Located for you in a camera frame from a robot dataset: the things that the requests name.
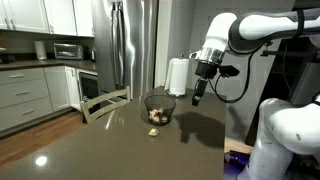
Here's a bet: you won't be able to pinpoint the black undercounter cooler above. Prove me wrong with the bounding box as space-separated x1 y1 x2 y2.
77 69 100 103

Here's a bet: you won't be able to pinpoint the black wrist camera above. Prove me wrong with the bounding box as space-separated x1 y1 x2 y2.
218 65 240 78

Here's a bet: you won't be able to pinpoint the small hamburger toy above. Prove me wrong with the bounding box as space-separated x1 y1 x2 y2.
148 128 160 138

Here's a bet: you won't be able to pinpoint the dark countertop appliance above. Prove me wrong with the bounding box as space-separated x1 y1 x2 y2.
0 46 16 65

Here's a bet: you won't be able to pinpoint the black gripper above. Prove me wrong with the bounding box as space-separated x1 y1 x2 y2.
191 62 219 107

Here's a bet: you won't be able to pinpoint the black clamp stand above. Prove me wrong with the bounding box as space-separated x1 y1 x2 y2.
244 38 291 148

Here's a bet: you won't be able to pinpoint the brown toy food pieces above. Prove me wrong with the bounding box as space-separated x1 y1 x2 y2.
148 107 169 125

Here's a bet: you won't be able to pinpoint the white paper towel roll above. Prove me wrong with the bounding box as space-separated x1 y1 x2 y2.
164 58 190 96

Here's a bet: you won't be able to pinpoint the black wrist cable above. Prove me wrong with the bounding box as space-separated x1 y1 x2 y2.
207 41 268 104

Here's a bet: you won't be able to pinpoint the light wooden board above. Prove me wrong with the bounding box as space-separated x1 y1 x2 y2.
224 137 255 155

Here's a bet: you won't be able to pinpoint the grey base cabinets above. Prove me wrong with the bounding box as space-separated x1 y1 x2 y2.
0 65 82 133

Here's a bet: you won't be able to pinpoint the white wall cabinets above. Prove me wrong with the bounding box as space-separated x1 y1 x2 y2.
0 0 95 38

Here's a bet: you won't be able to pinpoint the small white roll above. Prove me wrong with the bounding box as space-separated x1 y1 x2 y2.
33 40 48 61

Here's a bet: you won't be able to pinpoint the dark kitchen countertop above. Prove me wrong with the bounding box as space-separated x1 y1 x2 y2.
0 59 98 73

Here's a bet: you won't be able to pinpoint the light wooden chair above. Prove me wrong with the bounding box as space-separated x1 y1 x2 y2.
79 85 132 124

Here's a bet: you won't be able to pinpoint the silver toaster oven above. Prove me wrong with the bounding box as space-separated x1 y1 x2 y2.
53 42 84 61

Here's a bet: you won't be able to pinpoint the stainless steel refrigerator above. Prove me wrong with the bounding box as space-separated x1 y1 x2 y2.
91 0 159 101

